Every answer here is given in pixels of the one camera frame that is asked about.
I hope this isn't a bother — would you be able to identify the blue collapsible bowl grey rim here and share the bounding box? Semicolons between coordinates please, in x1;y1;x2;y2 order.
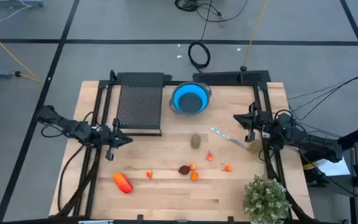
168;81;213;115

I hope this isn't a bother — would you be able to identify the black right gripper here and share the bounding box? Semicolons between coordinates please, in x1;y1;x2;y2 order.
232;101;278;143

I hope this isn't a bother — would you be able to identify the orange-red mango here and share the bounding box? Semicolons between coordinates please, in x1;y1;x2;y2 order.
112;172;134;194

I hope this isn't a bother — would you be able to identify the yellow hanging cable black plug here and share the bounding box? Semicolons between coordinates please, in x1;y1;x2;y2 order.
240;0;269;72

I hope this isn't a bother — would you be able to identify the knife with blue-white handle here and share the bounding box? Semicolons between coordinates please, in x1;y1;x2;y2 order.
209;125;249;150

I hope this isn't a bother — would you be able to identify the yellow floor cable black connector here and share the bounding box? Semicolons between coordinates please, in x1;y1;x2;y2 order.
0;24;40;83

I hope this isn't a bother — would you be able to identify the black perforated box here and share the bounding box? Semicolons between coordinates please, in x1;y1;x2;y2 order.
192;70;272;85

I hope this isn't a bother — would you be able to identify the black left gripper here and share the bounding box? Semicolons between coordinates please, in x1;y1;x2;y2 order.
96;117;134;161

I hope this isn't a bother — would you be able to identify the black cable bundle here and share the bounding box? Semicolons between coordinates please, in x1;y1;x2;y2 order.
175;0;249;23

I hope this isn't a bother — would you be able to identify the black diagonal beam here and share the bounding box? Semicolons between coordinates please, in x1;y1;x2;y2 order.
337;126;358;147

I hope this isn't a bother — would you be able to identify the white flat panel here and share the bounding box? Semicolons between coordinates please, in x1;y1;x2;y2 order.
317;157;351;177

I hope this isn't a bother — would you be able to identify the black aluminium table frame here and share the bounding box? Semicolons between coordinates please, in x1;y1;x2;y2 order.
50;70;315;224

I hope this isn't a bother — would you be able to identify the black mesh metal rack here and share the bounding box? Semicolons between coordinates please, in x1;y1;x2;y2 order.
116;72;165;137

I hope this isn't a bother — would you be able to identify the green-white potted plant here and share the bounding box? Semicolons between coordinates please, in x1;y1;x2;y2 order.
242;174;293;224

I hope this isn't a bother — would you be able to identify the black coiled cable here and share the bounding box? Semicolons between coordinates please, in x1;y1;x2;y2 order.
187;0;214;73

